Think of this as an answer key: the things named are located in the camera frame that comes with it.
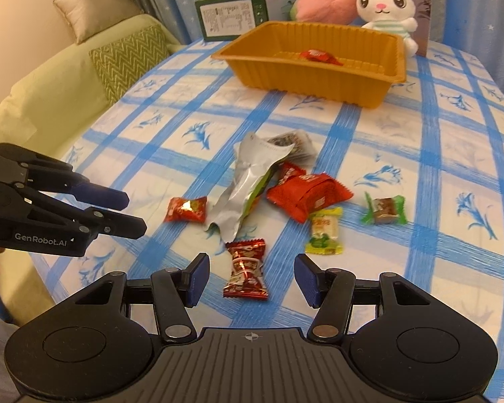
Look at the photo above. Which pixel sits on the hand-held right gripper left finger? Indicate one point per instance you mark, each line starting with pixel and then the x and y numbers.
pixel 198 279

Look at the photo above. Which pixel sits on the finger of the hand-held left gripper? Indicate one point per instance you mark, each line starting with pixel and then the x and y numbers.
pixel 122 224
pixel 105 197

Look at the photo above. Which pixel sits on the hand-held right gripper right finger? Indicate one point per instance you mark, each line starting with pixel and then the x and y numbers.
pixel 305 279

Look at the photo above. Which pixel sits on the dark red patterned candy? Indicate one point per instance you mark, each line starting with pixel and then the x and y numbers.
pixel 245 270

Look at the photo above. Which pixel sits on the yellow green candy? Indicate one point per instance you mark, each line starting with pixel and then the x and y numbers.
pixel 323 231

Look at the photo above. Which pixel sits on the red gold candy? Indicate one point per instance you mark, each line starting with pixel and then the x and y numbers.
pixel 185 210

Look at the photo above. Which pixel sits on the large red snack packet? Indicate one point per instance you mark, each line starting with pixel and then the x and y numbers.
pixel 306 197

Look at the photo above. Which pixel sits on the green brown candy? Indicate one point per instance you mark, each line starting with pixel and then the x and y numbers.
pixel 384 210

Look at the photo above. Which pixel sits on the silver foil snack packet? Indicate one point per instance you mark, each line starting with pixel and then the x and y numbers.
pixel 243 184

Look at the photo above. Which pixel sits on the small red snack packet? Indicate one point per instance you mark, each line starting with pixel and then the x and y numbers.
pixel 289 171

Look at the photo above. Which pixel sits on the orange plastic tray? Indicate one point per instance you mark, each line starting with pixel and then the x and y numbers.
pixel 277 75

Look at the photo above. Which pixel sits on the light green sofa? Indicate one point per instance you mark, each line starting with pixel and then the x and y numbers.
pixel 46 79

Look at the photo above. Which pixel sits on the green zigzag pillow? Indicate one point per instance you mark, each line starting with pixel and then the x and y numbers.
pixel 126 58

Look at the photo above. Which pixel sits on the blue checked tablecloth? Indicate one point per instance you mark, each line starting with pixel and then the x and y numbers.
pixel 445 155

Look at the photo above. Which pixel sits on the beige satin pillow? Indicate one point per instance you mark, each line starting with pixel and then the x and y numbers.
pixel 96 8

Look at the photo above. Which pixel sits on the green printed cardboard box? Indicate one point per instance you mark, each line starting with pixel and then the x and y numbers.
pixel 227 16

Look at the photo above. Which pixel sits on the pink starfish plush toy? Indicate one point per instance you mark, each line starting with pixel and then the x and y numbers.
pixel 319 0

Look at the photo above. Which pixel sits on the white rabbit plush toy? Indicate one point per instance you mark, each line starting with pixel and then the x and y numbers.
pixel 382 2

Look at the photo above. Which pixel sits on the grey white cardboard box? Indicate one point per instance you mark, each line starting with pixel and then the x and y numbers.
pixel 422 8

